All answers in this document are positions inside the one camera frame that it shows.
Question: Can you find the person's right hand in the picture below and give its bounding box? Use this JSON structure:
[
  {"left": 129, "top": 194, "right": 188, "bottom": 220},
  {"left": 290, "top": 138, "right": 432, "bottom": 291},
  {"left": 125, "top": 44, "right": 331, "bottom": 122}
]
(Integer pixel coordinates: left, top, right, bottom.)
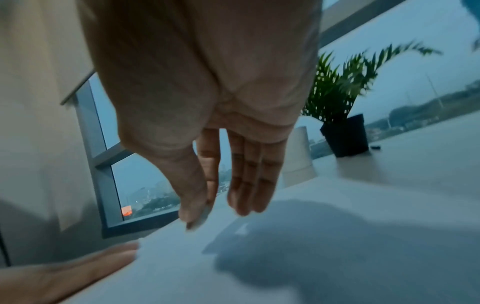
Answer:
[{"left": 76, "top": 0, "right": 324, "bottom": 231}]

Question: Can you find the person's left hand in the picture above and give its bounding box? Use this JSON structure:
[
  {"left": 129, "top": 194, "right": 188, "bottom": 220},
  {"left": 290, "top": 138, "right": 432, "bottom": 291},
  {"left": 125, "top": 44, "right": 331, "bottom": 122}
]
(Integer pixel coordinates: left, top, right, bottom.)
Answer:
[{"left": 0, "top": 241, "right": 141, "bottom": 304}]

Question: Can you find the white cup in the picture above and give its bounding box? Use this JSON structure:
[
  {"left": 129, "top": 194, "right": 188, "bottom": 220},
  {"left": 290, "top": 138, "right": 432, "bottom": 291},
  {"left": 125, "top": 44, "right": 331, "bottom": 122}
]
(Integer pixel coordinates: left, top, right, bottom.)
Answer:
[{"left": 281, "top": 126, "right": 316, "bottom": 188}]

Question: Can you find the green potted fern black pot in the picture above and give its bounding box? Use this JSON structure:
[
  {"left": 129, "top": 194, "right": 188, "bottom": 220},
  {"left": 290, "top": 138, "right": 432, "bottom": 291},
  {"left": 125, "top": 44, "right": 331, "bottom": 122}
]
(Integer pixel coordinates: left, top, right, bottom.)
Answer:
[{"left": 301, "top": 43, "right": 444, "bottom": 158}]

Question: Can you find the blue patterned cushion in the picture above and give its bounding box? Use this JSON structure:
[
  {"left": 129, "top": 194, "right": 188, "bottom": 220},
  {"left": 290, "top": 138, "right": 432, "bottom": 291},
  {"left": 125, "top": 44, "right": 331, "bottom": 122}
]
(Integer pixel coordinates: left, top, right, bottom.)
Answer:
[{"left": 461, "top": 0, "right": 480, "bottom": 51}]

